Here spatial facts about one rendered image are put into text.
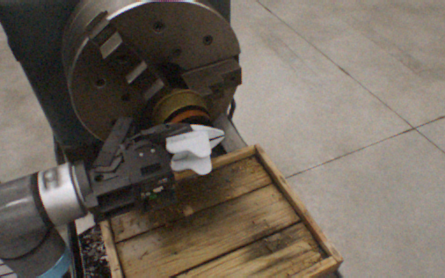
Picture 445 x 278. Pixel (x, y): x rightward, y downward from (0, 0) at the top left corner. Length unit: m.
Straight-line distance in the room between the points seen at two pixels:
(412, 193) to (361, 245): 0.46
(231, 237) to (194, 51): 0.34
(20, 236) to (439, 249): 1.71
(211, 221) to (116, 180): 0.25
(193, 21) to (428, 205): 1.67
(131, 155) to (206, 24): 0.26
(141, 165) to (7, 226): 0.17
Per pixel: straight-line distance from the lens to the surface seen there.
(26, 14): 0.70
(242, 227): 0.65
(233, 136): 0.82
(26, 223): 0.48
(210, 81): 0.59
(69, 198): 0.46
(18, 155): 2.28
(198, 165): 0.50
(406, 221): 1.90
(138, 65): 0.54
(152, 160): 0.46
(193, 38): 0.60
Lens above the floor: 1.45
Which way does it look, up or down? 45 degrees down
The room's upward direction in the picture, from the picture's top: straight up
